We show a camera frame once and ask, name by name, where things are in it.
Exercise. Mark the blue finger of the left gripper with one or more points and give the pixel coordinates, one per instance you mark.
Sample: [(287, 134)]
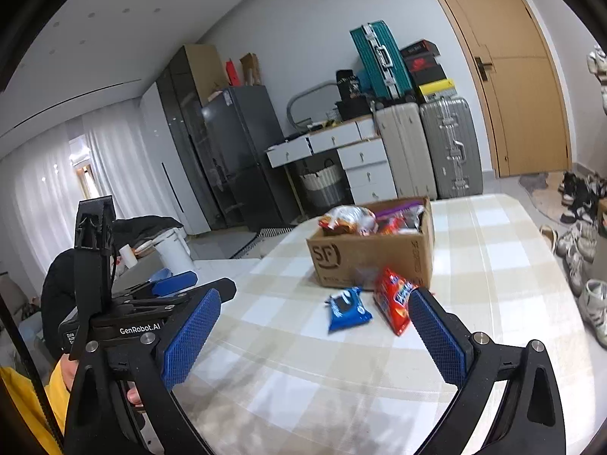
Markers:
[(216, 288), (174, 284)]

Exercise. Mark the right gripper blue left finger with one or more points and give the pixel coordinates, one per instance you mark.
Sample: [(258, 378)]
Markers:
[(101, 419)]

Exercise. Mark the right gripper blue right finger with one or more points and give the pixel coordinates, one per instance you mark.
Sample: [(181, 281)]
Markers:
[(529, 419)]

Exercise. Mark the blue Oreo packet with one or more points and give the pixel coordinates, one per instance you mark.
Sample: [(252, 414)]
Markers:
[(346, 310)]

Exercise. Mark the red chips snack bag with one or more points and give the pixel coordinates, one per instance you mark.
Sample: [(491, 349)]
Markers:
[(391, 294)]

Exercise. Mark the purple grape candy bag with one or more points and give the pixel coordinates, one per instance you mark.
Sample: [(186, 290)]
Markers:
[(405, 219)]

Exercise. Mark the white orange snack bag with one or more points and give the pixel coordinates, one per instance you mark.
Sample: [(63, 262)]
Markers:
[(343, 220)]

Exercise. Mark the yellow left sleeve forearm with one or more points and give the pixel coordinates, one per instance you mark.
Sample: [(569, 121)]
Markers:
[(22, 393)]

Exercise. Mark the person's left hand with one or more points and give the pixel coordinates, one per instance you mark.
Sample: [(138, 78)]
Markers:
[(69, 369)]

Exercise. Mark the blue plastic basin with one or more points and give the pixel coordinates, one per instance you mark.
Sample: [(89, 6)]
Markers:
[(160, 275)]

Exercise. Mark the white bucket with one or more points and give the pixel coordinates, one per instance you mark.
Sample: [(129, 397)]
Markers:
[(174, 251)]

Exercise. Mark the brown SF cardboard box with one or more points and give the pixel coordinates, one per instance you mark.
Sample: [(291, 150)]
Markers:
[(349, 260)]

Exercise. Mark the white sneaker on floor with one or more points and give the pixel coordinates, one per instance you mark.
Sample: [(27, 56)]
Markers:
[(592, 304)]

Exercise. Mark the white curtains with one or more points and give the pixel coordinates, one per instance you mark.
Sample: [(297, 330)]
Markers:
[(40, 190)]

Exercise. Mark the woven laundry basket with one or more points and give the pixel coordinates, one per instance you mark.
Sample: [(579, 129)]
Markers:
[(325, 188)]

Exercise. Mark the dark grey refrigerator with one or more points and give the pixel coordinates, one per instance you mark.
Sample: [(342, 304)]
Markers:
[(242, 124)]

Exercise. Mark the black glass cabinet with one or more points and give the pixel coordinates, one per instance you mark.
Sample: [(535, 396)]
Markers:
[(185, 87)]

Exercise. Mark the white drawer desk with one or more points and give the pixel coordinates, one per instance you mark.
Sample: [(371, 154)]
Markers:
[(355, 146)]

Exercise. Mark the white ribbed suitcase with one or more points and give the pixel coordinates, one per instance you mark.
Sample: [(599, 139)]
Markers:
[(407, 151)]

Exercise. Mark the silver aluminium suitcase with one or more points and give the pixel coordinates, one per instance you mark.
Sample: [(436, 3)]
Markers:
[(453, 147)]

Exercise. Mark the teal hard suitcase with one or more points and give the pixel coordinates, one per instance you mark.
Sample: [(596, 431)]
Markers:
[(382, 62)]

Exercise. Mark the yellow black box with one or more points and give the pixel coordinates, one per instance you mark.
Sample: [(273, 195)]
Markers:
[(437, 90)]

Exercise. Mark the black red shoe box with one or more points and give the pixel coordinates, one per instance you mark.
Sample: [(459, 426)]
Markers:
[(420, 59)]

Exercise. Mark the wooden door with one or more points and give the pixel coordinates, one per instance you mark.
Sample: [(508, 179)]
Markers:
[(517, 85)]

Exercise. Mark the metal shoe rack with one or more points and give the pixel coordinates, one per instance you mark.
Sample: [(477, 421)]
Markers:
[(597, 66)]

